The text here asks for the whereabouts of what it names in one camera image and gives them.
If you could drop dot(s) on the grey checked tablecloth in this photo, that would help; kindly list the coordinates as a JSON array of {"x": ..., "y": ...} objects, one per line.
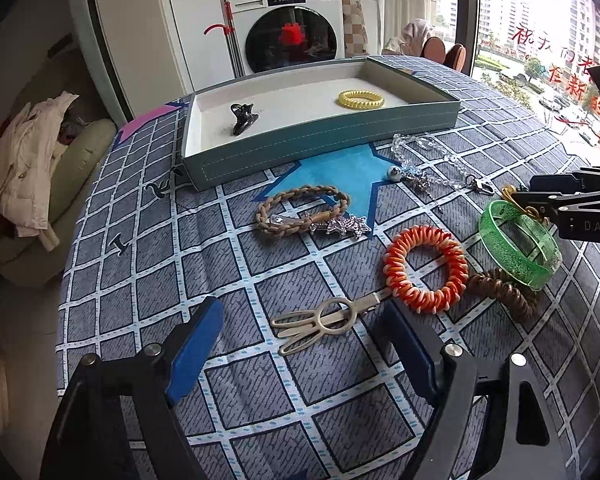
[{"x": 280, "y": 385}]

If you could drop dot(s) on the white washing machine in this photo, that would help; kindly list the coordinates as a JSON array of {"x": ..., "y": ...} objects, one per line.
[{"x": 240, "y": 30}]

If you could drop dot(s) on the beige hair clip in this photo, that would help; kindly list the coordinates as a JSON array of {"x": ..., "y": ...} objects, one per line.
[{"x": 300, "y": 319}]

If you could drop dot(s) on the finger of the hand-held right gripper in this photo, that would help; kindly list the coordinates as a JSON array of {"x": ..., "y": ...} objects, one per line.
[
  {"x": 590, "y": 180},
  {"x": 590, "y": 220}
]

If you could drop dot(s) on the brown braided hair band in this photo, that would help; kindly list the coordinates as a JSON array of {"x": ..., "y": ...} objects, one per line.
[{"x": 280, "y": 195}]

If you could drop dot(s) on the brown checkered cloth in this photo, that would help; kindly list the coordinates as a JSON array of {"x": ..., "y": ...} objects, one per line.
[{"x": 355, "y": 25}]

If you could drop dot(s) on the pink cloth on chair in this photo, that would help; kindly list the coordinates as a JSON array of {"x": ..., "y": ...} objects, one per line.
[{"x": 412, "y": 32}]

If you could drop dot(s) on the silver star rhinestone hair clip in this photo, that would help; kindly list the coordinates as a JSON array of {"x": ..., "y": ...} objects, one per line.
[{"x": 347, "y": 225}]

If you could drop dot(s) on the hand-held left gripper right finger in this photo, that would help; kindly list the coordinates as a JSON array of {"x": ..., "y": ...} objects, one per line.
[{"x": 410, "y": 345}]

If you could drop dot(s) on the blue-grey jewelry tray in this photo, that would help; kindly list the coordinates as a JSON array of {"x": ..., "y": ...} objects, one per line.
[{"x": 305, "y": 135}]

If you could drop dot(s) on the black claw hair clip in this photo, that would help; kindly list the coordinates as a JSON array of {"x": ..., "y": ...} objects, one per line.
[{"x": 240, "y": 117}]

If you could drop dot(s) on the brown chair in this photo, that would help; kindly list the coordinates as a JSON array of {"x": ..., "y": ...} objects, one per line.
[
  {"x": 456, "y": 57},
  {"x": 434, "y": 50}
]

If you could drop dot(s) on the green translucent bangle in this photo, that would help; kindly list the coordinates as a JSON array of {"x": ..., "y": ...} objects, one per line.
[{"x": 500, "y": 252}]

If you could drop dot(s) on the white cabinet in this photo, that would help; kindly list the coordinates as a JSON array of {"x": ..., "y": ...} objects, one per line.
[{"x": 195, "y": 20}]

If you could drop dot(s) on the cream jacket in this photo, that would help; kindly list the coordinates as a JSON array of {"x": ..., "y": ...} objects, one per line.
[{"x": 25, "y": 160}]

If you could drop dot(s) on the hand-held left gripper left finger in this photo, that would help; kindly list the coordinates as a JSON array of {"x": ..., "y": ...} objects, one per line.
[{"x": 195, "y": 350}]

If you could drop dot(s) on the red window decal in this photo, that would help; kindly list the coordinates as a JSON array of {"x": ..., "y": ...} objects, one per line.
[{"x": 550, "y": 72}]

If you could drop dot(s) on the cream sofa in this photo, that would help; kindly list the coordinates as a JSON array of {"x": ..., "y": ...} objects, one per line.
[{"x": 80, "y": 160}]

